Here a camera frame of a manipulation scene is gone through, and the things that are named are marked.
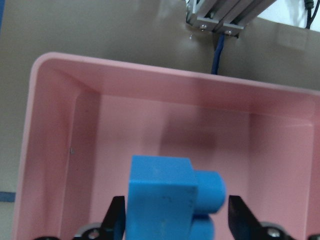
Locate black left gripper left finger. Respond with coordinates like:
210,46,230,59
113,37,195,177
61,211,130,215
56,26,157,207
99,195,126,240

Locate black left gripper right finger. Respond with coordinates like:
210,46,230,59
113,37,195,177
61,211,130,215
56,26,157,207
228,195,262,240

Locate blue toy block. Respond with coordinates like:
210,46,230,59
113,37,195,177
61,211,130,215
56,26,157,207
125,155,227,240

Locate pink plastic box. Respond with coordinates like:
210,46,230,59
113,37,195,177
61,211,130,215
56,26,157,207
11,52,320,240

